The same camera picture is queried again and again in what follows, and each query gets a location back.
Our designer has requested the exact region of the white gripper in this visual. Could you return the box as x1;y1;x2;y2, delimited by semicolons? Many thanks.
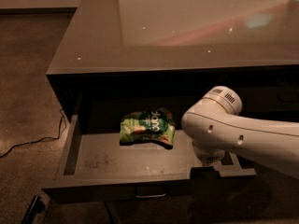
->
192;141;225;166

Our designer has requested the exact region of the grey drawer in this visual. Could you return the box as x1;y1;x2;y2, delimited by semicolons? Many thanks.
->
41;93;257;204

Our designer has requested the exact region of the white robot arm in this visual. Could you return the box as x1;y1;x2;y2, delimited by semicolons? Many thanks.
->
181;86;299;179

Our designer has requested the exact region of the grey cabinet with glossy top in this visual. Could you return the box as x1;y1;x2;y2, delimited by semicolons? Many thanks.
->
47;0;299;126

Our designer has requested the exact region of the green snack bag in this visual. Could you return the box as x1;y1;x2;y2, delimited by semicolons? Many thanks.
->
120;108;176;148

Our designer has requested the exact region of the black object on floor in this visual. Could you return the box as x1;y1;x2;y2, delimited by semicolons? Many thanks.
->
21;195;45;224

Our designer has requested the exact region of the thin black floor cable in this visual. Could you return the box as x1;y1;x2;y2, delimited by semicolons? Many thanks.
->
0;108;67;159

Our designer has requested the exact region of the dark wall baseboard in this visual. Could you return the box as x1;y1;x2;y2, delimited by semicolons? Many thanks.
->
0;7;77;15

